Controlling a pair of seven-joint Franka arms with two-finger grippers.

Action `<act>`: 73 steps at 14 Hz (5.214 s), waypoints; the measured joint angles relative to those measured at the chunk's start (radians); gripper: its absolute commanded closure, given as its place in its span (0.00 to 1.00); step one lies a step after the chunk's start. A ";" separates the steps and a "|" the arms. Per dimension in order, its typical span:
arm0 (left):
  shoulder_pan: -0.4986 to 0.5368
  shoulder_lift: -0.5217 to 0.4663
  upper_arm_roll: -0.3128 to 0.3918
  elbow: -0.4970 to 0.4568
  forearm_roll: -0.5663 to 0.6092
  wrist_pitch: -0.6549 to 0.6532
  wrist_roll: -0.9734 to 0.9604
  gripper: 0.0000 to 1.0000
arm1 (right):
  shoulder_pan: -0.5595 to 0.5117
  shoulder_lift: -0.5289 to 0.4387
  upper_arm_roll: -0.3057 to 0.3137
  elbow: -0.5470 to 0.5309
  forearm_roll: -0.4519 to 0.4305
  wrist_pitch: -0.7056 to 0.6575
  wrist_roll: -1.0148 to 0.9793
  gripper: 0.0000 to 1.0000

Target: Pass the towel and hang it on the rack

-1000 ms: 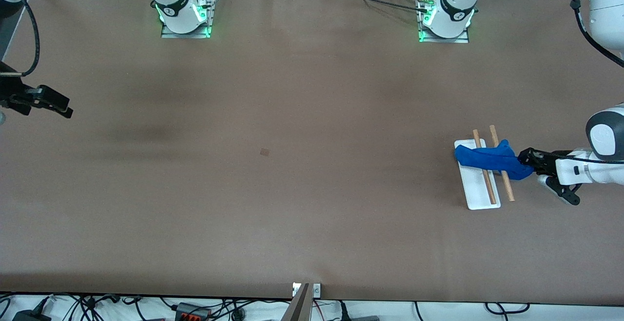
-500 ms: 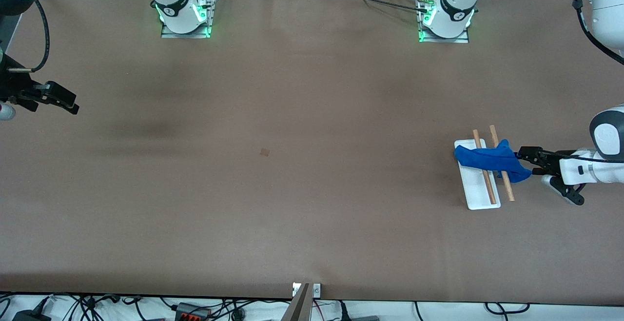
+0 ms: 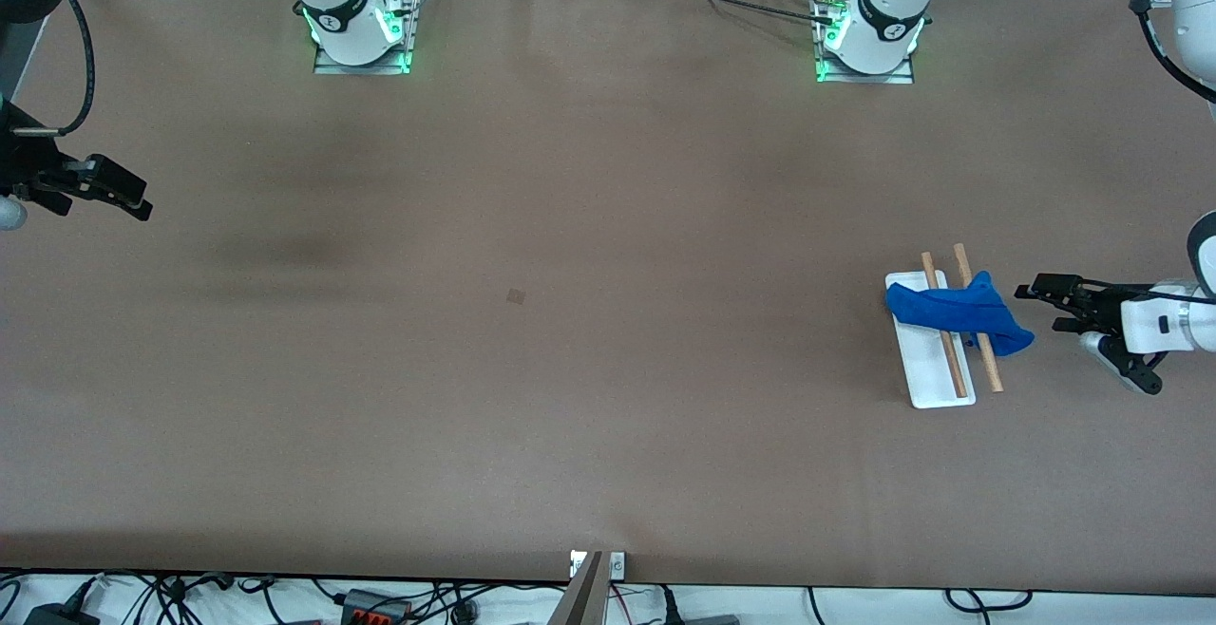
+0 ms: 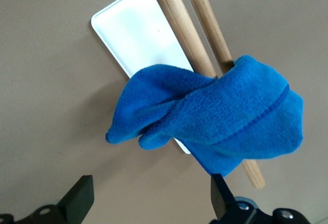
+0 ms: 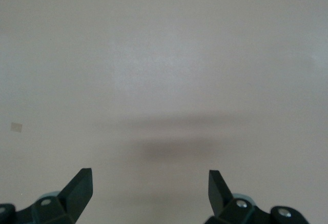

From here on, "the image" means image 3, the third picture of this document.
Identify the looped black floor cable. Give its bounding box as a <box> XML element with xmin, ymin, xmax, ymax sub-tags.
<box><xmin>945</xmin><ymin>589</ymin><xmax>1034</xmax><ymax>613</ymax></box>

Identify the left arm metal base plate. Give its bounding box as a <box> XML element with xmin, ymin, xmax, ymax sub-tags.
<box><xmin>815</xmin><ymin>0</ymin><xmax>915</xmax><ymax>85</ymax></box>

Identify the white rack base tray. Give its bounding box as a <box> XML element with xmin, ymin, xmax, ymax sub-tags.
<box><xmin>885</xmin><ymin>270</ymin><xmax>977</xmax><ymax>409</ymax></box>

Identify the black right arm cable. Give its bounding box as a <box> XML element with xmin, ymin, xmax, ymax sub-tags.
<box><xmin>14</xmin><ymin>0</ymin><xmax>97</xmax><ymax>138</ymax></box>

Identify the black box with red buttons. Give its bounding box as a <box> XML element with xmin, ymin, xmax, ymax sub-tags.
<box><xmin>342</xmin><ymin>589</ymin><xmax>414</xmax><ymax>625</ymax></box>

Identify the blue microfibre towel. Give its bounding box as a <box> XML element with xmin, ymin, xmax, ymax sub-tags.
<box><xmin>885</xmin><ymin>271</ymin><xmax>1036</xmax><ymax>357</ymax></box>

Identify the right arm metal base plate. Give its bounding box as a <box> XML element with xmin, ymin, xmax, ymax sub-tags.
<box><xmin>313</xmin><ymin>0</ymin><xmax>421</xmax><ymax>75</ymax></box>

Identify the wooden rack rod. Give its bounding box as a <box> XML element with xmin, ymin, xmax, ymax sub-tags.
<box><xmin>921</xmin><ymin>252</ymin><xmax>968</xmax><ymax>399</ymax></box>
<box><xmin>953</xmin><ymin>243</ymin><xmax>1005</xmax><ymax>393</ymax></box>

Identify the grey camera stand post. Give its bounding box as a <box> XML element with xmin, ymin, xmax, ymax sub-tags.
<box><xmin>549</xmin><ymin>551</ymin><xmax>609</xmax><ymax>625</ymax></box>

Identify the black power adapter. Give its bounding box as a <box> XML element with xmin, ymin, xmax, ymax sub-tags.
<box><xmin>24</xmin><ymin>603</ymin><xmax>101</xmax><ymax>625</ymax></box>

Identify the black cable across table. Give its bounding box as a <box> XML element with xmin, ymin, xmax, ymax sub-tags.
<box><xmin>617</xmin><ymin>0</ymin><xmax>837</xmax><ymax>24</ymax></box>

